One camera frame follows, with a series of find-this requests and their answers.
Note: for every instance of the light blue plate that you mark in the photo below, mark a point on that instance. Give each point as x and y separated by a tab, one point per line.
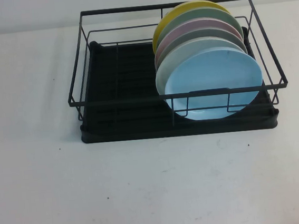
209	71

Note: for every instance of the black dish drying rack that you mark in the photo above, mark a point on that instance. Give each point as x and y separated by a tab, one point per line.
141	134

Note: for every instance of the pale mint plate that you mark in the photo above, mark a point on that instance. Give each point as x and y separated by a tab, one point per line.
161	73

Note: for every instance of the yellow plate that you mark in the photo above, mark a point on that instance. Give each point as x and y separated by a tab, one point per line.
162	28

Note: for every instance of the grey plate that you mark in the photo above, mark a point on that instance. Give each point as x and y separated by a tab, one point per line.
205	33

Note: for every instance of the pink plate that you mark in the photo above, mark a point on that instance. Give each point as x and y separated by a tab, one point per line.
196	24

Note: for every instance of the green plate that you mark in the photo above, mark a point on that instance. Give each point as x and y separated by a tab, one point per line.
203	14

